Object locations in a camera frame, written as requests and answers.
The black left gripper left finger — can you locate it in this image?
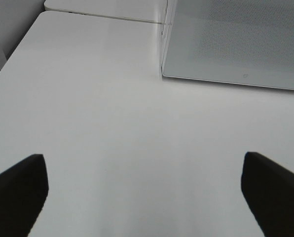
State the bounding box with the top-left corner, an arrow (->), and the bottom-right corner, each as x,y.
0,154 -> 49,237

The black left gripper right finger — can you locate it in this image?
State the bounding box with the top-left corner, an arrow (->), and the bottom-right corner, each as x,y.
241,152 -> 294,237

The white microwave door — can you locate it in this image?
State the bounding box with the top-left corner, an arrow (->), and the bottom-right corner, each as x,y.
161,0 -> 294,92

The white microwave oven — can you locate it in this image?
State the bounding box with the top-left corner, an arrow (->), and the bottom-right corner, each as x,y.
159,0 -> 294,92

